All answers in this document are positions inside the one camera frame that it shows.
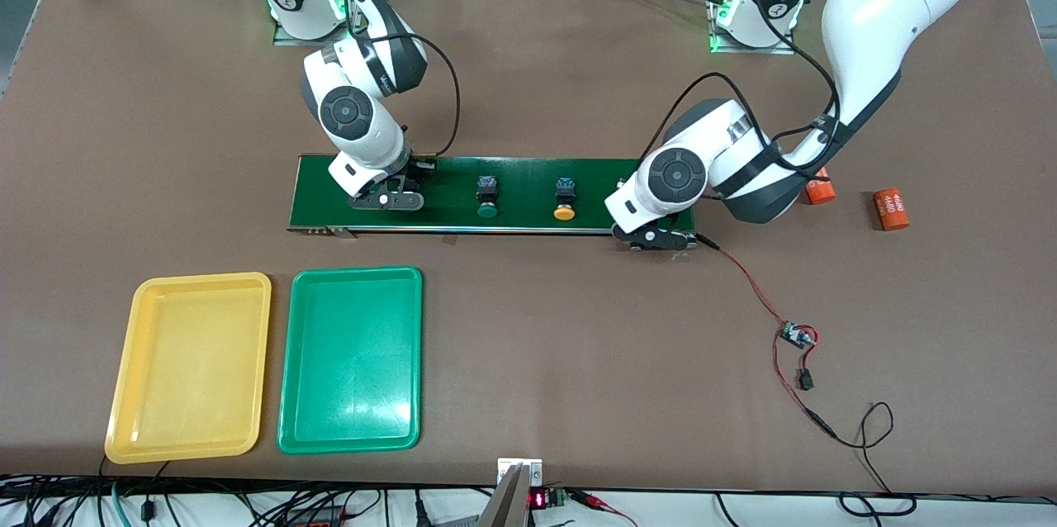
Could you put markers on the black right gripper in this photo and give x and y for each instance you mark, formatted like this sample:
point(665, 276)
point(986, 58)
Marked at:
point(418, 171)

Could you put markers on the yellow mushroom push button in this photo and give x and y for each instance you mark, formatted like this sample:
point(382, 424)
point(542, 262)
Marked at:
point(564, 190)

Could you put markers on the green mushroom push button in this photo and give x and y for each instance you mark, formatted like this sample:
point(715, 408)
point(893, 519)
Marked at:
point(487, 190)

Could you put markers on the orange 4680 battery cylinder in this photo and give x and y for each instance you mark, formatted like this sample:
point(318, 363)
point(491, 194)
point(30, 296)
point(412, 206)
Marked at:
point(822, 192)
point(892, 209)

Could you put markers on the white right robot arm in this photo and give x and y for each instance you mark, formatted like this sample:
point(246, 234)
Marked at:
point(351, 110)

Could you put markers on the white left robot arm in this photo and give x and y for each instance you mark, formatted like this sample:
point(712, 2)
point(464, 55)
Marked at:
point(677, 176)

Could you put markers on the green conveyor belt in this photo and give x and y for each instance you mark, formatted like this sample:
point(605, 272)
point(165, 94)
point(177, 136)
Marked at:
point(524, 188)

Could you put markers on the small black circuit board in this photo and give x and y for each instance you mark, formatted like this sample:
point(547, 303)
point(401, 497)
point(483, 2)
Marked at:
point(797, 335)

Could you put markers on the green plastic tray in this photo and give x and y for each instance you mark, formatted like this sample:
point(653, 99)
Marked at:
point(351, 403)

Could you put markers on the red clip lead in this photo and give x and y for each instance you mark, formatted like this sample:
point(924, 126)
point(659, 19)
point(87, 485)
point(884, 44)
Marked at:
point(599, 502)

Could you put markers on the yellow plastic tray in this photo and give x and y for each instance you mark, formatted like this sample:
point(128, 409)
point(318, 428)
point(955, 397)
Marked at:
point(190, 395)

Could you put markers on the red LED display module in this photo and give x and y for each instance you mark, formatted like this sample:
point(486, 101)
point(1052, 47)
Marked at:
point(545, 499)

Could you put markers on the grey metal pole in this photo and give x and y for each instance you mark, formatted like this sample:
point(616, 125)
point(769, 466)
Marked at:
point(504, 506)

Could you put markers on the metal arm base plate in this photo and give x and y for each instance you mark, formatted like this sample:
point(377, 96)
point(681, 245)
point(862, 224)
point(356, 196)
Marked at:
point(289, 40)
point(717, 35)

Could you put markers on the black inline switch with leads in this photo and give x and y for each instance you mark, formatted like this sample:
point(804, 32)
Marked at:
point(805, 381)

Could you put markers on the small metal bracket plate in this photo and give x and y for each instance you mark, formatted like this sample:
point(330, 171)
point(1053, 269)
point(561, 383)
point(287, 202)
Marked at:
point(520, 465)

